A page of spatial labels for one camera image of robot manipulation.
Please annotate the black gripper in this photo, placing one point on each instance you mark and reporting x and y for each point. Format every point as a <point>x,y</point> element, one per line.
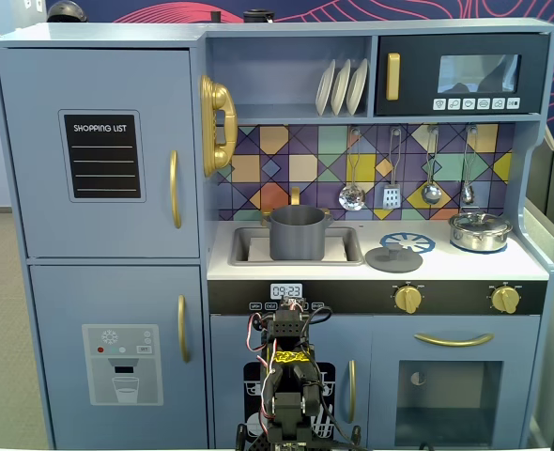
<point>290,307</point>

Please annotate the gray round lid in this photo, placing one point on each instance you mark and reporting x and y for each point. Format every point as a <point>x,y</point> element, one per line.
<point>385,264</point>

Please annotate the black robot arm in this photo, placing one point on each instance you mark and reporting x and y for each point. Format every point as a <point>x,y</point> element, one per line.
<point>288,404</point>

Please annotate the shiny steel pot lid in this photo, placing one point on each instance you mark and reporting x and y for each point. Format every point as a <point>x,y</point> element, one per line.
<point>479,220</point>

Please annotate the digital clock display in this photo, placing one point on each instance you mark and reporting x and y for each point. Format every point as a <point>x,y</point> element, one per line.
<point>286,291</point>

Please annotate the blue dishwasher door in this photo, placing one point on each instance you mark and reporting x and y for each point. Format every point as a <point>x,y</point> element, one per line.
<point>225,343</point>

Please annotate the gray pot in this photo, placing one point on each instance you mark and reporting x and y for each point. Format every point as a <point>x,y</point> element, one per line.
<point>298,239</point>

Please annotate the gray sink basin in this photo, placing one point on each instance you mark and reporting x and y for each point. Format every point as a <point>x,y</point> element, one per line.
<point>241,244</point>

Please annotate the blue oven door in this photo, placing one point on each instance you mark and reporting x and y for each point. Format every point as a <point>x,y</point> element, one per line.
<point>385,376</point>

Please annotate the gold stove knob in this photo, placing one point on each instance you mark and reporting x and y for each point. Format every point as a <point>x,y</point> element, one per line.
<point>506,300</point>
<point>408,300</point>

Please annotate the gold faucet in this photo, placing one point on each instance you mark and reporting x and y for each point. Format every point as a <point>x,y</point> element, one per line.
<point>295,195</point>

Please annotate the steel skimmer spoon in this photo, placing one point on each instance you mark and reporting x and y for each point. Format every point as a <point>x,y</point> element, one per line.
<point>352,197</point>

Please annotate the steel slotted spatula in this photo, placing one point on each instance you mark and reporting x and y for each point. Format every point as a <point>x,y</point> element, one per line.
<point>391,197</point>

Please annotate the steel ladle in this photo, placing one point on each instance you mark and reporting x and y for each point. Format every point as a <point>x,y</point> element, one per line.
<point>431,193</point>

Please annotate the steel small spoon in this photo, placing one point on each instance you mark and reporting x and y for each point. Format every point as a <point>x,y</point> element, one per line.
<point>467,193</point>

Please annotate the gold toy telephone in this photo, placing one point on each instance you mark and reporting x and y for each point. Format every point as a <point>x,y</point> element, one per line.
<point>220,103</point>

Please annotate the blue freezer door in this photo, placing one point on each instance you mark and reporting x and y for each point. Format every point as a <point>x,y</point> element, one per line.
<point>56,305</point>

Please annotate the white toy plate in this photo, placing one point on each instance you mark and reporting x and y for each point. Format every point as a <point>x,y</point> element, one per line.
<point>324,89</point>
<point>357,87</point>
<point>340,89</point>

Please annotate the black shopping list board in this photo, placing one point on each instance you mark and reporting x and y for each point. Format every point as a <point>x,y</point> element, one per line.
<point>102,157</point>

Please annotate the black microwave door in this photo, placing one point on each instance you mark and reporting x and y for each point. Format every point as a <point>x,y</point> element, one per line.
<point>418,56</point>

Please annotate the black round object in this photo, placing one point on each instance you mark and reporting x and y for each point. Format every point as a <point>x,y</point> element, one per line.
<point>258,16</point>

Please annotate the blue fridge door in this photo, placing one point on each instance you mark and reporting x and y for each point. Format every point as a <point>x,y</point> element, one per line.
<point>33,141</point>

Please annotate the small black cap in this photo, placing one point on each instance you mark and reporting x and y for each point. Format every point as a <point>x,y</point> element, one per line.
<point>215,16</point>

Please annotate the blue toy kitchen body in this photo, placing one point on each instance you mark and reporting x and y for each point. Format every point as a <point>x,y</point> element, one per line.
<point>117,33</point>

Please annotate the black helmet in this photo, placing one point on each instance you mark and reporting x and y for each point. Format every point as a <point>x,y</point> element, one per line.
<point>66,11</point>

